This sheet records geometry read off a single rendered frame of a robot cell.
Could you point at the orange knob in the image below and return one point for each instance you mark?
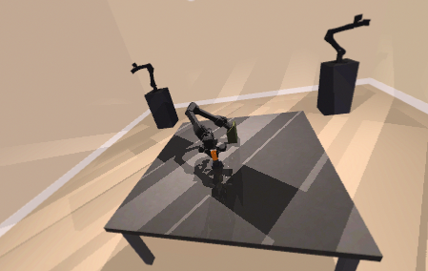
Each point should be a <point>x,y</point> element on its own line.
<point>213,153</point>

